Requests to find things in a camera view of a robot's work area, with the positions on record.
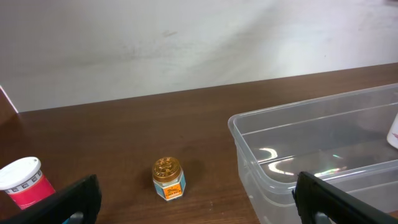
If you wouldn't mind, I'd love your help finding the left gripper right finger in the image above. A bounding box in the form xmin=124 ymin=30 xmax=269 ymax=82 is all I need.
xmin=292 ymin=172 xmax=397 ymax=224

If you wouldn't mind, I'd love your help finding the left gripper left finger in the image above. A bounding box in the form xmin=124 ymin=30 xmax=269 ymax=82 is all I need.
xmin=1 ymin=174 xmax=102 ymax=224

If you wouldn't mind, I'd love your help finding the white spray bottle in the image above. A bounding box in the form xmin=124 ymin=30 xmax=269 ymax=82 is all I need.
xmin=387 ymin=114 xmax=398 ymax=149

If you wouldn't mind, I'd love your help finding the clear plastic container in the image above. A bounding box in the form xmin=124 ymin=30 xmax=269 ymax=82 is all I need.
xmin=228 ymin=84 xmax=397 ymax=223

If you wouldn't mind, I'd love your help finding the orange bottle white cap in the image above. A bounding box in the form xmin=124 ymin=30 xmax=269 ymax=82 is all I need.
xmin=1 ymin=157 xmax=55 ymax=210

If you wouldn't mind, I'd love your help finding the gold lid balm jar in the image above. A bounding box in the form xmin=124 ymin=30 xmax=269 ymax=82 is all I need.
xmin=152 ymin=157 xmax=186 ymax=201

